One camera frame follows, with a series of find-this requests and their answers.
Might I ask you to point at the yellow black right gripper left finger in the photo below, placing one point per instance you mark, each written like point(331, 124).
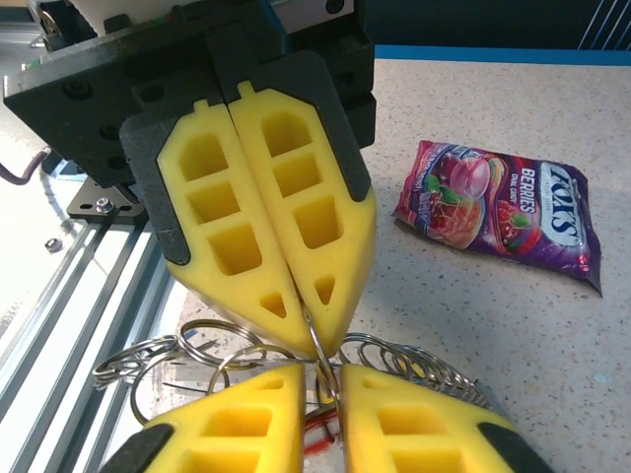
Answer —
point(281, 443)

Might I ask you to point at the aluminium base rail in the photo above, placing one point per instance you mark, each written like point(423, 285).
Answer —
point(74, 305)

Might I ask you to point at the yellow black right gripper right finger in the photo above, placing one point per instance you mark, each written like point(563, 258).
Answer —
point(365, 443)

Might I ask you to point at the purple candy bag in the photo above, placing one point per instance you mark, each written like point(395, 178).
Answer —
point(493, 207)

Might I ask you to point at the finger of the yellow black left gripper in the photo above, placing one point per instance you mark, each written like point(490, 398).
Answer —
point(350, 222)
point(177, 217)

